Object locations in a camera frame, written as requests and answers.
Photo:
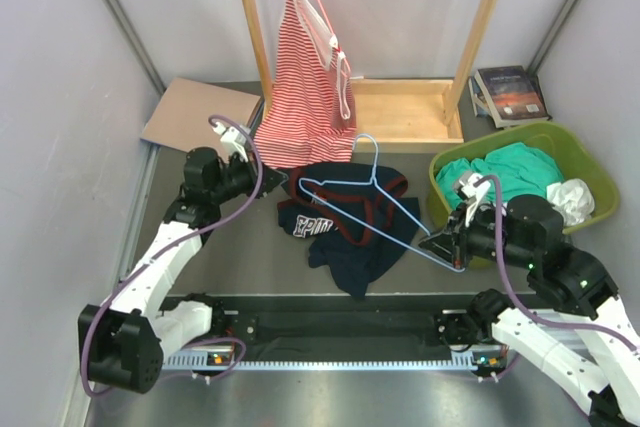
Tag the teal green garment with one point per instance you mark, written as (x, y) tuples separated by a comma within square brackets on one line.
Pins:
[(521, 170)]

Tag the wooden clothes rack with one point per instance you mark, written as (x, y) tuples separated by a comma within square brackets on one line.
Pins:
[(420, 116)]

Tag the lower stacked book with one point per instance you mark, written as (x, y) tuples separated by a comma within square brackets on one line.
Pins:
[(482, 96)]

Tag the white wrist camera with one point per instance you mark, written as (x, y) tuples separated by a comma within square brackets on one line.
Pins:
[(233, 140), (472, 189)]

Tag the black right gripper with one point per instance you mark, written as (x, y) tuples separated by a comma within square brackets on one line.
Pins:
[(442, 245)]

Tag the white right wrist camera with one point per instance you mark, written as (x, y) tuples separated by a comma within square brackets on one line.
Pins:
[(472, 189)]

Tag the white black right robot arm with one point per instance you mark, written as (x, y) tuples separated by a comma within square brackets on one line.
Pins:
[(592, 351)]

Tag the red white striped tank top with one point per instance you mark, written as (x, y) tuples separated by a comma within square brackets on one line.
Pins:
[(312, 117)]

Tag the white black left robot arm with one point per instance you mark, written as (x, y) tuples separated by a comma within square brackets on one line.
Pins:
[(124, 341)]

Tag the green laundry basket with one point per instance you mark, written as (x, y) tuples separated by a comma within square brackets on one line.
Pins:
[(569, 152)]

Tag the white crumpled garment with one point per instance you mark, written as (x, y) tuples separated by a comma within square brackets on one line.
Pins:
[(572, 199)]

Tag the dark sunset cover book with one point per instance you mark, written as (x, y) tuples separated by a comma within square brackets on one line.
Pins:
[(512, 96)]

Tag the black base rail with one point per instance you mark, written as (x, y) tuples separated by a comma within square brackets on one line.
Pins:
[(338, 328)]

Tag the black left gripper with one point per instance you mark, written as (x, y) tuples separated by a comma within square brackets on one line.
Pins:
[(250, 168)]

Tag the navy maroon tank top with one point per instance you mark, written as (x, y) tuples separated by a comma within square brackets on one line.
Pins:
[(359, 231)]

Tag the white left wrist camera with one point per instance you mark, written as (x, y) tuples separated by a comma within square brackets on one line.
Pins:
[(233, 140)]

